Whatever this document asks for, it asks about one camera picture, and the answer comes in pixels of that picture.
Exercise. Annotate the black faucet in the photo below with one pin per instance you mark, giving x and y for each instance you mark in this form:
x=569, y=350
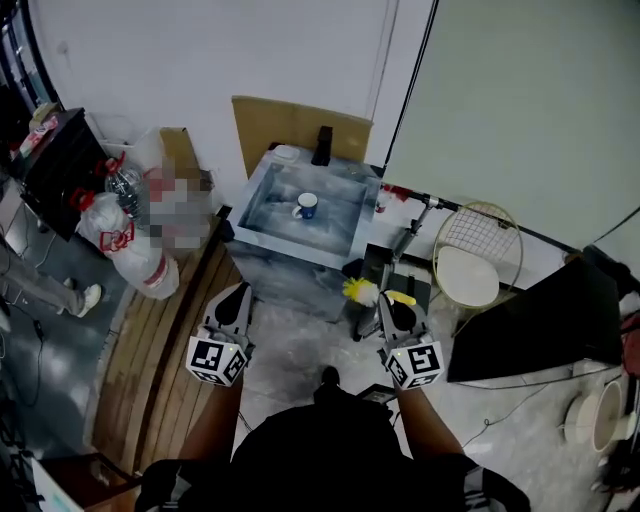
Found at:
x=322, y=145

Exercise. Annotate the blue and white mug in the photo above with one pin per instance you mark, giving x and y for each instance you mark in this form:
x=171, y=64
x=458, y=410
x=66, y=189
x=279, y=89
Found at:
x=306, y=210

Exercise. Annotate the person's left forearm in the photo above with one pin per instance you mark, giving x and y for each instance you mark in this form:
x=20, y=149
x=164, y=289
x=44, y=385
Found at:
x=212, y=420

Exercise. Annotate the person's right forearm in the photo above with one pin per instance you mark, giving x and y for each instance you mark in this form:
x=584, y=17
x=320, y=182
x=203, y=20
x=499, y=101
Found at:
x=430, y=425

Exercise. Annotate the small red white container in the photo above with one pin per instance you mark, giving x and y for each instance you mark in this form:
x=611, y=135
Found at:
x=390, y=200

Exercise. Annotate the person's black shoe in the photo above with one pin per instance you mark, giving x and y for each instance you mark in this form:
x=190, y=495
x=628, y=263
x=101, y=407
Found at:
x=330, y=376

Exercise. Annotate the stainless steel sink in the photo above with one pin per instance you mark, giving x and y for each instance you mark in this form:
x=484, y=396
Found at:
x=280, y=235

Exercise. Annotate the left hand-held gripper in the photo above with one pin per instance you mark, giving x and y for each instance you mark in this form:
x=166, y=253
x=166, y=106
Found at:
x=215, y=360

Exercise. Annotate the brown cardboard sheet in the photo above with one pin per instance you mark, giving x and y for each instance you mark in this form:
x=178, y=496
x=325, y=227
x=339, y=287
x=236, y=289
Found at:
x=280, y=125

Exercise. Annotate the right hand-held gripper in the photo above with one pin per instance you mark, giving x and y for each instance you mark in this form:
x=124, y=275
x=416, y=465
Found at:
x=415, y=362

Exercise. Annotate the wooden slat platform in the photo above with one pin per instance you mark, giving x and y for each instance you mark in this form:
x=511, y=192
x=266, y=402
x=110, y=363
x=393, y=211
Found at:
x=150, y=350

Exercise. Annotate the person's black shirt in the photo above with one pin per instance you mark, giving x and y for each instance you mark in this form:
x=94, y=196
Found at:
x=325, y=460

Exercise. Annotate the cardboard box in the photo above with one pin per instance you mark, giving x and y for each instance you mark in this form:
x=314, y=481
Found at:
x=180, y=147

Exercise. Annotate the white foam box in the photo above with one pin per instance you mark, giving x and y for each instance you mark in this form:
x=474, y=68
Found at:
x=130, y=145

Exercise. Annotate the black cabinet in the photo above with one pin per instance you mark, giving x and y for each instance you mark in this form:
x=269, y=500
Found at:
x=55, y=175

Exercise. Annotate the beige soap dish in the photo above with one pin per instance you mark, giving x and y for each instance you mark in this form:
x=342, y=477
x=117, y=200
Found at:
x=285, y=153

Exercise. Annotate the black monitor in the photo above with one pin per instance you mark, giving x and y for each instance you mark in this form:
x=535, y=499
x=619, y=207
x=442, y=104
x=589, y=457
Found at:
x=540, y=325

